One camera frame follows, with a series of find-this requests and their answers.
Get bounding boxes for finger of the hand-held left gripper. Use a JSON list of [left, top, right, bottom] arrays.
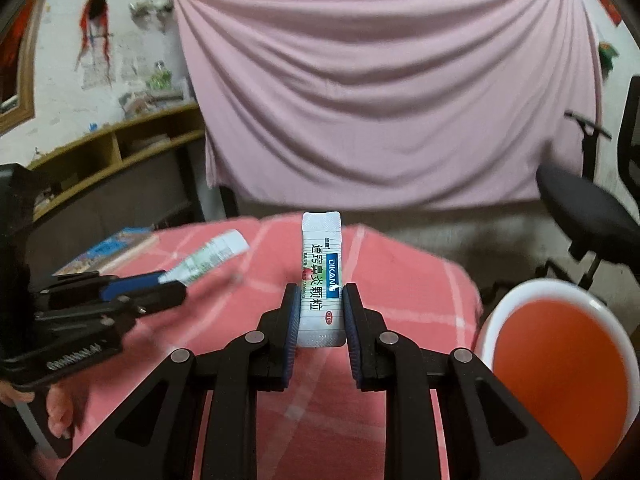
[[30, 271, 168, 309], [34, 281, 187, 334]]

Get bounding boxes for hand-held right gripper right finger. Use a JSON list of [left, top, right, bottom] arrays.
[[342, 282, 583, 480]]

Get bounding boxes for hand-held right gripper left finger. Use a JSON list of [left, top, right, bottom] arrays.
[[56, 282, 302, 480]]

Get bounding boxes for white and green sachet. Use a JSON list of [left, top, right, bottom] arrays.
[[158, 229, 250, 287]]

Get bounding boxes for white sachet with blue label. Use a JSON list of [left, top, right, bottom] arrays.
[[299, 211, 347, 349]]

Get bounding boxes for orange basin with white rim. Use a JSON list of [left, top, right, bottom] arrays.
[[472, 280, 629, 480]]

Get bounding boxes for person's left hand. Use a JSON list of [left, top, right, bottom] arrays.
[[0, 379, 78, 439]]

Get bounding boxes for blue illustrated book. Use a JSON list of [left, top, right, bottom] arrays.
[[52, 226, 159, 277]]

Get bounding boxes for pink checked tablecloth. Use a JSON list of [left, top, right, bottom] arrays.
[[30, 212, 484, 480]]

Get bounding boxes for flat papers in shelf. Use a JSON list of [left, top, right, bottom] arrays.
[[124, 134, 172, 155]]

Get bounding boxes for stack of books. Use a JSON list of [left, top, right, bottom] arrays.
[[119, 87, 197, 117]]

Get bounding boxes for pink curtain cloth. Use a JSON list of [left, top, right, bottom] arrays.
[[172, 0, 604, 212]]

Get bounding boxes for red hanging decoration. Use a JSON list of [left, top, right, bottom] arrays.
[[74, 0, 115, 87]]

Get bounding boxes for black office chair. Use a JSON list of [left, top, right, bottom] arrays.
[[534, 75, 640, 307]]

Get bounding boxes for wooden wall shelf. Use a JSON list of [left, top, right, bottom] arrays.
[[26, 102, 209, 223]]

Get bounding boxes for wooden picture frame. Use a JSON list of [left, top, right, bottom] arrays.
[[0, 0, 52, 137]]

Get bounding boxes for green wall ornament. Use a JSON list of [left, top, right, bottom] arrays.
[[596, 41, 620, 77]]

